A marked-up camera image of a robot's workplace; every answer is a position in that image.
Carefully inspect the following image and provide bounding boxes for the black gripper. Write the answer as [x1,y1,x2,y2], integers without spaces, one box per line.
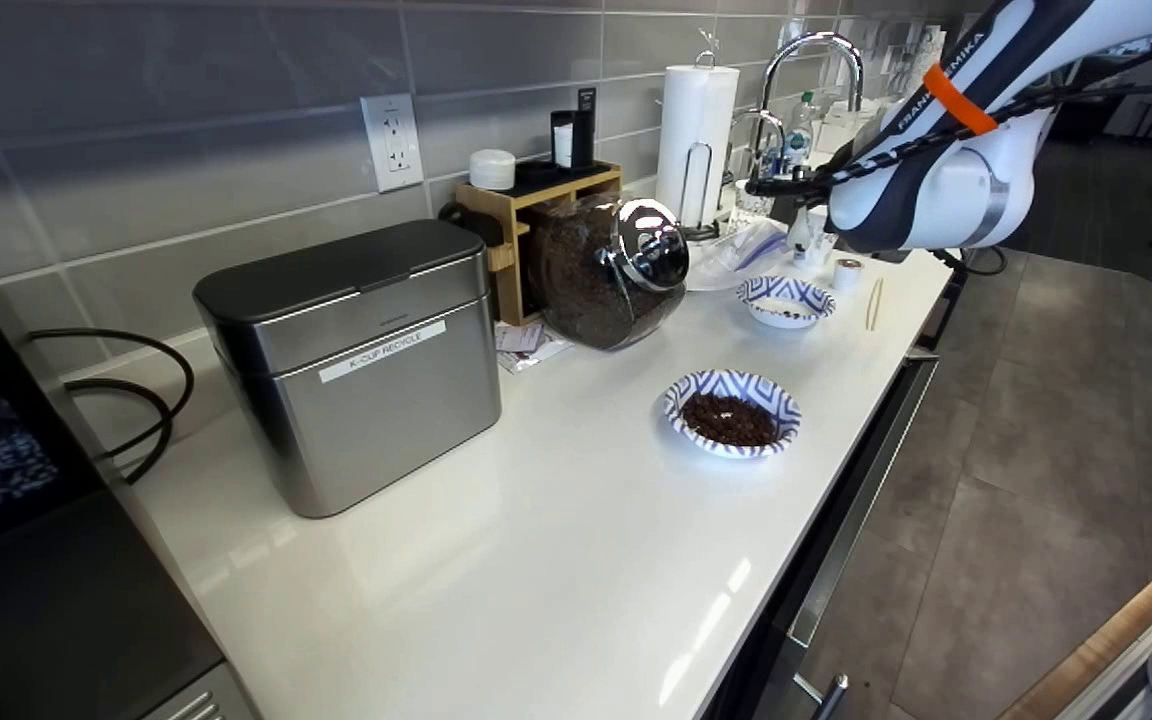
[740,158,853,206]

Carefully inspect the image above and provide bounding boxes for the glass coffee bean jar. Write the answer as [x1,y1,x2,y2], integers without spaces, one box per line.
[526,188,696,355]

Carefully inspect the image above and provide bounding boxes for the blue patterned bowl few beans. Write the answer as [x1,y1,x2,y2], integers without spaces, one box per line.
[735,273,835,334]

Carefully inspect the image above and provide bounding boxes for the small white round jar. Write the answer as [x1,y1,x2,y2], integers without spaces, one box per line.
[469,144,521,197]

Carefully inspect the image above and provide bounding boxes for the white paper towel roll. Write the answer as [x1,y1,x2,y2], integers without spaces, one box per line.
[653,61,745,231]

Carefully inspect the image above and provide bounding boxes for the large coffee bean heap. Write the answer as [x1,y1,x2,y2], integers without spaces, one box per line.
[684,393,790,452]

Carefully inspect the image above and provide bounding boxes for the chrome kitchen faucet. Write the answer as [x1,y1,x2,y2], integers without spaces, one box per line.
[749,27,868,178]

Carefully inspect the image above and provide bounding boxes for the wooden board edge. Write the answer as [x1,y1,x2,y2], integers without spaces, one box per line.
[999,525,1152,720]

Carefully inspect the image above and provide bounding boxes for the tall black box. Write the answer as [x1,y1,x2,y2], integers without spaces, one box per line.
[572,85,602,170]

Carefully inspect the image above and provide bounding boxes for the clear plastic bag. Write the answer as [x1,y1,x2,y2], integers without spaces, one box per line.
[684,213,800,296]

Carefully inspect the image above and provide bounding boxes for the dish soap bottle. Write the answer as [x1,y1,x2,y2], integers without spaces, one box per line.
[790,87,823,170]

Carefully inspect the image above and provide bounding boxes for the black box with white label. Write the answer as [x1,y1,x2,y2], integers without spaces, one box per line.
[548,109,582,170]

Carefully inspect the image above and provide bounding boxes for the dark grey appliance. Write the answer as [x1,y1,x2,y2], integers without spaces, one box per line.
[0,486,266,720]

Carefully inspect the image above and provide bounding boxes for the white wall power outlet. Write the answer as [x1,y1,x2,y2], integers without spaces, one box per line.
[356,93,430,197]

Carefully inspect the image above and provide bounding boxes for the blue patterned bowl many beans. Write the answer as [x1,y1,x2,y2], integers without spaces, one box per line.
[656,367,808,464]

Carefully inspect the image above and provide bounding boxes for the long metal cabinet handle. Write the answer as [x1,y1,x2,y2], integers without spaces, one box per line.
[786,355,944,651]

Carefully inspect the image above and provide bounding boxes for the stainless steel countertop bin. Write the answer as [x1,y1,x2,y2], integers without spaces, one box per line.
[191,214,510,520]

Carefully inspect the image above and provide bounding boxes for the short metal cabinet handle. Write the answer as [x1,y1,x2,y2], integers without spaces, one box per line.
[790,666,857,720]

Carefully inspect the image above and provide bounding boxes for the black power cable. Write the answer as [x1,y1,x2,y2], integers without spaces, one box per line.
[21,323,200,486]

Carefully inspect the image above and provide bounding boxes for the metal paper towel holder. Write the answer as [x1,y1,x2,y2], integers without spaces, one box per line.
[674,23,728,244]

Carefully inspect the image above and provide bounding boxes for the wooden countertop organizer shelf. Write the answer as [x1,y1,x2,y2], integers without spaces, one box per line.
[453,158,627,328]

